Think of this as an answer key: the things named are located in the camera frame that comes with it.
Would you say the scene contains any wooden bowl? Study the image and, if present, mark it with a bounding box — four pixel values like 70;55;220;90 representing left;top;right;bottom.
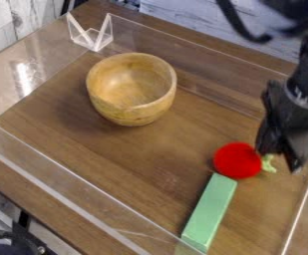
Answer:
86;53;177;127

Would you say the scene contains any green rectangular block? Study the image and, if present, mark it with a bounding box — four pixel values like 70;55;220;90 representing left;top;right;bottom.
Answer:
181;173;237;253

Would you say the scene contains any black cable bottom left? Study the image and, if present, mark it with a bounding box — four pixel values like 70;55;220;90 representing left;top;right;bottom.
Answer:
0;228;27;255

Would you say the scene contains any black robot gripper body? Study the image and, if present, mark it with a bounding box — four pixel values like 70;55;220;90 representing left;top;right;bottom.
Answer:
260;81;308;139

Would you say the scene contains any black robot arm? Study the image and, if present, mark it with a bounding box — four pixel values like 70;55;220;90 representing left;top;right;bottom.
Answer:
216;0;308;172

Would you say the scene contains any black table clamp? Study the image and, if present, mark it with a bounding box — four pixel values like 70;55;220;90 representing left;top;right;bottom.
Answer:
11;211;58;255

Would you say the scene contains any red felt strawberry toy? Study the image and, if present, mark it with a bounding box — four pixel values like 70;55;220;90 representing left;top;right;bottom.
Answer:
213;142;278;179

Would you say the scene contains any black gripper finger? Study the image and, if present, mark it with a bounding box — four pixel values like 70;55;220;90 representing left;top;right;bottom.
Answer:
255;116;283;155
284;133;308;173

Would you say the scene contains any clear acrylic tray wall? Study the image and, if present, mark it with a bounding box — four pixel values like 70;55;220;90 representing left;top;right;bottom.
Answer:
0;113;207;255

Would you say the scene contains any clear acrylic corner bracket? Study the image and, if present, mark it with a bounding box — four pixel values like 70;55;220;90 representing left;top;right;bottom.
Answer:
66;13;114;52

